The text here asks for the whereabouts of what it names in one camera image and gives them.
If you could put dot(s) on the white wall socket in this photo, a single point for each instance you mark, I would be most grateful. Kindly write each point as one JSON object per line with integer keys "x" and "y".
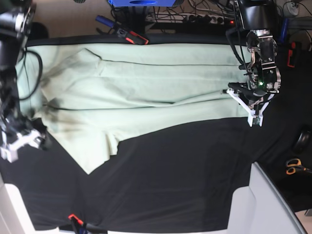
{"x": 291, "y": 9}

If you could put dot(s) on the blue box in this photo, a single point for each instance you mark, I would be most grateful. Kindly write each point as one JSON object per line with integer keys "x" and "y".
{"x": 149, "y": 3}

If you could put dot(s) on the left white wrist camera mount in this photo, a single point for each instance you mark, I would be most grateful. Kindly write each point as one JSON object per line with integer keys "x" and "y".
{"x": 254, "y": 108}

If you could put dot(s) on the grey chair right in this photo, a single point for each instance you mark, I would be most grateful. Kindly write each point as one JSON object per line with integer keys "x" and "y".
{"x": 259, "y": 208}

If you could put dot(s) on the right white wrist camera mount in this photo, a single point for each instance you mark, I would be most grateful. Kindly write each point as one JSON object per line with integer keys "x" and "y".
{"x": 9, "y": 151}

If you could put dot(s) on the white chair left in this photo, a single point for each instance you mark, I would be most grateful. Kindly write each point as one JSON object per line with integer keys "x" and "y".
{"x": 14, "y": 218}

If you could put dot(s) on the white power strip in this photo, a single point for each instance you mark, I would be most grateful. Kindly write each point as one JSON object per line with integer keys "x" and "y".
{"x": 164, "y": 17}

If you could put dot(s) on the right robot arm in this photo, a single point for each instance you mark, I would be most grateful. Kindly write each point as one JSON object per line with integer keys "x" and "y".
{"x": 16, "y": 17}

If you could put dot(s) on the blue orange clamp top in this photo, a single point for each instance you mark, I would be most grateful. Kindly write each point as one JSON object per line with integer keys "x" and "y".
{"x": 123, "y": 32}

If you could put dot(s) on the black table cloth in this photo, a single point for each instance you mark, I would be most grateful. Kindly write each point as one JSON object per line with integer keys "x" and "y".
{"x": 179, "y": 179}

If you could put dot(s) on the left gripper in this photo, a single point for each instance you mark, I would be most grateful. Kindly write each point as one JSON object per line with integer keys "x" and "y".
{"x": 260, "y": 89}

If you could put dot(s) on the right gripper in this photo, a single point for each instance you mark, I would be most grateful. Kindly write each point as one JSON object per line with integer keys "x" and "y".
{"x": 20, "y": 131}

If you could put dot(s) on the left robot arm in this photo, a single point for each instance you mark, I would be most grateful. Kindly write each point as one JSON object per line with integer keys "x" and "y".
{"x": 258, "y": 18}

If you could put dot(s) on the orange handled scissors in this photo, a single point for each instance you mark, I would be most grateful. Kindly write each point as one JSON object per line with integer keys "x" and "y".
{"x": 294, "y": 165}

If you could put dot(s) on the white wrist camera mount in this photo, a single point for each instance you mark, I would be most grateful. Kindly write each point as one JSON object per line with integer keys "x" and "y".
{"x": 9, "y": 151}
{"x": 254, "y": 108}

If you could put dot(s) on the blue orange clamp right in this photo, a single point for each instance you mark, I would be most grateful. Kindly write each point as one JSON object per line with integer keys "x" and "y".
{"x": 293, "y": 47}

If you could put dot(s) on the light green T-shirt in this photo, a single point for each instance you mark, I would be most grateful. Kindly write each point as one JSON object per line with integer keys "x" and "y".
{"x": 93, "y": 96}

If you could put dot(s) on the black tape roll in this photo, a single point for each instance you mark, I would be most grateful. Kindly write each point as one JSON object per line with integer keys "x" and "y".
{"x": 302, "y": 140}

